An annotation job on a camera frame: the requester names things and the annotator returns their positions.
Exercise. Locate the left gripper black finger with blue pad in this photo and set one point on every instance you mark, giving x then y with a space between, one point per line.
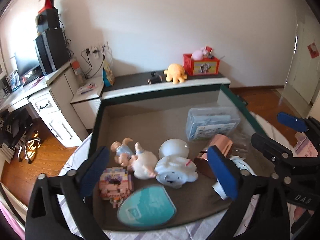
57 209
270 218

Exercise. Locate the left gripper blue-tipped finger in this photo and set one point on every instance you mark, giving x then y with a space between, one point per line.
309 126

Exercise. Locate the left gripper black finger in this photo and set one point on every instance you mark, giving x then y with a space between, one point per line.
273 151

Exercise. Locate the clear plastic swab box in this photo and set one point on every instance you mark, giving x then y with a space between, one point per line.
204 123

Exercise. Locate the white round piggy bank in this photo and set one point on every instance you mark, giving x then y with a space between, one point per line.
176 147

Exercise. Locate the white unicorn toy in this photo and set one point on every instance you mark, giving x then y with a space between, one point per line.
175 171

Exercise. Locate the pig figurine toy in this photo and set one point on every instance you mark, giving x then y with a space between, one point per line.
143 163

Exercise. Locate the baby doll blue clothes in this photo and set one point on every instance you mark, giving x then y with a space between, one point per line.
122 152

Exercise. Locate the person's hand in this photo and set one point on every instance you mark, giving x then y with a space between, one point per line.
300 217

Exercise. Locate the white door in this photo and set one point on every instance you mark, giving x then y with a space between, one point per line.
302 84

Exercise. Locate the white striped quilt cover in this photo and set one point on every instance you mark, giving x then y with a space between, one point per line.
72 209

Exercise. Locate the rose gold cup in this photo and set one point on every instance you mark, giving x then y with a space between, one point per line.
212 152

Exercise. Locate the pink block toy house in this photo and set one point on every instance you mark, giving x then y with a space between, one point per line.
115 185

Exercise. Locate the black office chair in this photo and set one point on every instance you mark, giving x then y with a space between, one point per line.
17 134

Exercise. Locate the red toy crate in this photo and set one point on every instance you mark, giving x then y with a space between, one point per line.
205 66

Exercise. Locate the pink storage box green rim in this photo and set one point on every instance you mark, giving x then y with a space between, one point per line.
152 118

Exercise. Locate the white desk with drawers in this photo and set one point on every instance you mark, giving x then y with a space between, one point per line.
51 99

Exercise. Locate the low white black cabinet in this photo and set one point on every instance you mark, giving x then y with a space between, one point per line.
87 104

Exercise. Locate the pink plush in crate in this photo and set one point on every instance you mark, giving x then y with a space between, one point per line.
199 54

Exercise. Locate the yellow octopus plush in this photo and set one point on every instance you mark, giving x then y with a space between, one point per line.
175 73

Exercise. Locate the computer monitor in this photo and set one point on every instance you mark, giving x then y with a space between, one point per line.
26 59

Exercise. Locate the black computer tower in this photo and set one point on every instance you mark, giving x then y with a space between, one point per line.
51 50

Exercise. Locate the black speaker box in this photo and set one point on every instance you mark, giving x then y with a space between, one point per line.
48 19

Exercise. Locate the wall power sockets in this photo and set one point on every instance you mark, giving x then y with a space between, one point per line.
99 50

